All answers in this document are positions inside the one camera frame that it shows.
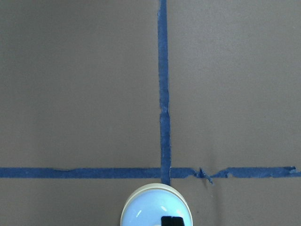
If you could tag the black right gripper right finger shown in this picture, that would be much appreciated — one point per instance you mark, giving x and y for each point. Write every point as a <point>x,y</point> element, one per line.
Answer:
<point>177,221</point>

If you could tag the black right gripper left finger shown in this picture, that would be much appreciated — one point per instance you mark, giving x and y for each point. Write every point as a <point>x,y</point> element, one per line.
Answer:
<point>166,221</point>

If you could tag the light blue call bell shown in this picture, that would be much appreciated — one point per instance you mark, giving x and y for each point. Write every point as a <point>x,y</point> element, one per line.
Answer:
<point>146,205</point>

